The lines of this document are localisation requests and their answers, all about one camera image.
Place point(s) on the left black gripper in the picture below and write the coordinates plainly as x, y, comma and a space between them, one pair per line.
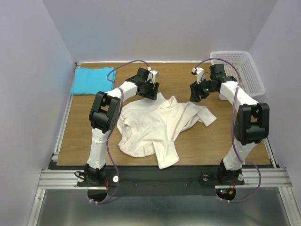
152, 94

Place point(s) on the white t shirt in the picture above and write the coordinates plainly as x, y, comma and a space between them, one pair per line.
151, 127

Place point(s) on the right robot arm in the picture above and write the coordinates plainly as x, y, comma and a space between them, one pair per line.
250, 119

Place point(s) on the white plastic basket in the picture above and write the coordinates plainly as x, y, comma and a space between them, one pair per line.
240, 64

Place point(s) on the aluminium frame rail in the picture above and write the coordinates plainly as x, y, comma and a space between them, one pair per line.
65, 179

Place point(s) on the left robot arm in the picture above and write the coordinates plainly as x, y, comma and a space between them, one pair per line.
104, 116

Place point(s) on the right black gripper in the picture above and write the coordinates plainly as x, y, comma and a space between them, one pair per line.
196, 90

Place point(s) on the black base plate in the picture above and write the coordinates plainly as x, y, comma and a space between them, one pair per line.
150, 181

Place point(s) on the folded blue t shirt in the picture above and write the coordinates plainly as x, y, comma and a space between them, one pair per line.
90, 81

